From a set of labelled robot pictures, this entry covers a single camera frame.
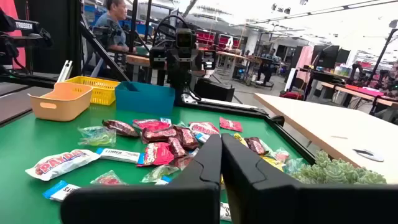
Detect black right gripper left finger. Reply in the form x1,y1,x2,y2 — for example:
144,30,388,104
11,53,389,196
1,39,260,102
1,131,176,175
60,133,223,224

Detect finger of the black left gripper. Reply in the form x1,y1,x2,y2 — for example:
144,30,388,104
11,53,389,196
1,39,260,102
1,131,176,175
184,49,197,78
172,49,185,78

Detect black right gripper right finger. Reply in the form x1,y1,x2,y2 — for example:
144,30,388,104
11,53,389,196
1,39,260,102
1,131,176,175
221,133,398,224

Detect brown chocolatey PayDay bar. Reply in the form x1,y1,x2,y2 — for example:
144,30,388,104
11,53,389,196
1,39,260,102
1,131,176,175
101,119,140,138
170,153,200,171
175,125,200,151
243,136,269,156
167,136,188,159
141,126,178,145

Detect clear candy bag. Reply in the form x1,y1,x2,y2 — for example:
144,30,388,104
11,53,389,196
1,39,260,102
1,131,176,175
272,147,290,163
283,157,306,175
141,164,180,184

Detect yellow candy pack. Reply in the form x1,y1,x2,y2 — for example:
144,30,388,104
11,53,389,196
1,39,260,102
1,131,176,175
233,133,249,147
261,155,285,172

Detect black box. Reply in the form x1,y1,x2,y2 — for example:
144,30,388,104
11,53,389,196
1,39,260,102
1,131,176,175
194,78,236,103

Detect blue plastic bin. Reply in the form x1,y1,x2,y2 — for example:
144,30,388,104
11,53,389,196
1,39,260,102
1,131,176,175
114,81,176,116

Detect person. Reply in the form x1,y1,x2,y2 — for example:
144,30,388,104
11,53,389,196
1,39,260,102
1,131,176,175
93,0,137,54
257,48,282,85

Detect pale green potted succulent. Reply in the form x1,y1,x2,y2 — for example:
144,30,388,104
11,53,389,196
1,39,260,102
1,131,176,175
291,150,387,185

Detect yellow lattice plastic basket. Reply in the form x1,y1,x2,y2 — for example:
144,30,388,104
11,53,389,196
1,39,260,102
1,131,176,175
63,75,121,106

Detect clear bag red gummies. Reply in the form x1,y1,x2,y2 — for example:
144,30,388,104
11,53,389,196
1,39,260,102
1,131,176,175
90,169,128,187

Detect black round knob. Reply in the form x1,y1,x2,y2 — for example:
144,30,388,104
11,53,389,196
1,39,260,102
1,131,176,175
270,114,285,127

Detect wooden side table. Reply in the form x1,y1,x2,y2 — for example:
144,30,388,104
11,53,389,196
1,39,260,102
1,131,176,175
253,92,398,185

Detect clear bag teal gummies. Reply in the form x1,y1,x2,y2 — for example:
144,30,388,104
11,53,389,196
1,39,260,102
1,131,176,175
77,125,109,138

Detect white black small object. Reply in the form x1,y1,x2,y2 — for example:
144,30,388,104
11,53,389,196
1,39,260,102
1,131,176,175
353,148,386,163

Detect clear bag green gummies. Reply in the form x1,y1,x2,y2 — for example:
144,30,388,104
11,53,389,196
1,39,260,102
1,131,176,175
77,133,117,147

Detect black curtain panel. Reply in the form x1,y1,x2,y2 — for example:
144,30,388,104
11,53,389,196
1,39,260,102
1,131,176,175
14,0,81,77

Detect pink hanging cloth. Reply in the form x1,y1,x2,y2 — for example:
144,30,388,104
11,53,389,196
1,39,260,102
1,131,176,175
295,45,315,82

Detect white PayDay bar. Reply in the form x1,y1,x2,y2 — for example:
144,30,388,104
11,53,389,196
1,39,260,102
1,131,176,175
24,149,101,182

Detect wooden workbench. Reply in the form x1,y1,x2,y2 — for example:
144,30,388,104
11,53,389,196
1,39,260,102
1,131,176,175
320,81,398,110

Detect black computer monitor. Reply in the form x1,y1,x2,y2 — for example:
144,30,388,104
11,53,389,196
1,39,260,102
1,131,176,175
312,45,351,69

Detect grey side table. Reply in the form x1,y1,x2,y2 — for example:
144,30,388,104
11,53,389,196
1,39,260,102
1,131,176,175
0,81,54,127

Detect red panel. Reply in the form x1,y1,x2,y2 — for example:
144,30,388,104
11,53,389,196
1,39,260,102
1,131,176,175
0,0,27,69

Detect black light stand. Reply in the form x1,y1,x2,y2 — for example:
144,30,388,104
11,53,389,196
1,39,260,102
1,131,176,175
368,19,398,75

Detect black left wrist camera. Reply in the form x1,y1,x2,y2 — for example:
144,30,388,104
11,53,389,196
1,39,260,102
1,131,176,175
175,27,198,50

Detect black diagonal frame strut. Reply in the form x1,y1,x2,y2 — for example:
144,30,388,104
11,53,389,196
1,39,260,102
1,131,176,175
79,21,131,82

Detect black table edge frame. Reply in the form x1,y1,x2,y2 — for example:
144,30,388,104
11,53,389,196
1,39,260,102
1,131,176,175
178,98,317,165

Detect white metal bracket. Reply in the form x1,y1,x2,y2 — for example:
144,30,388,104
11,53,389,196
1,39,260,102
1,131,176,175
57,60,74,83

